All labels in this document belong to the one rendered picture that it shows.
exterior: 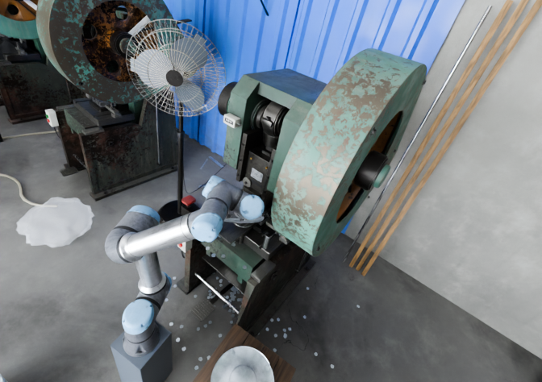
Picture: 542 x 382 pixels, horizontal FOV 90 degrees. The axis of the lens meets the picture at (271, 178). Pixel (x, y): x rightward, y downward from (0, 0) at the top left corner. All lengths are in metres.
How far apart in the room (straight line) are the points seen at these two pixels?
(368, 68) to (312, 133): 0.26
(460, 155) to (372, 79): 1.51
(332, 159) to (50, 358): 1.85
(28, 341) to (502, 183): 3.01
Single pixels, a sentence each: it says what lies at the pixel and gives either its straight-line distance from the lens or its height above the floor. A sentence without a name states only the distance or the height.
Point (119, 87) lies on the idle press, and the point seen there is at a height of 1.05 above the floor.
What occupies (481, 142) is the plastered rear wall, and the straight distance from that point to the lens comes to 2.26.
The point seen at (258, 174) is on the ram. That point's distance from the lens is 1.37.
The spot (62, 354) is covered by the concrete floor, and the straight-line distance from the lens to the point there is 2.12.
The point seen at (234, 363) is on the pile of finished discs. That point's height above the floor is 0.38.
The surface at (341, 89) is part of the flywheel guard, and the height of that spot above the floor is 1.65.
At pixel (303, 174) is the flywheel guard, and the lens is 0.81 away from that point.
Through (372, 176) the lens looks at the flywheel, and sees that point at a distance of 1.09.
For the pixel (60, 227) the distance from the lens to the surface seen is 2.49.
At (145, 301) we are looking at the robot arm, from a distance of 1.36.
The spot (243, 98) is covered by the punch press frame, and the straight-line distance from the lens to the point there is 1.24.
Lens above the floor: 1.85
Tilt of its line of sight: 35 degrees down
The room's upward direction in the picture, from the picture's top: 14 degrees clockwise
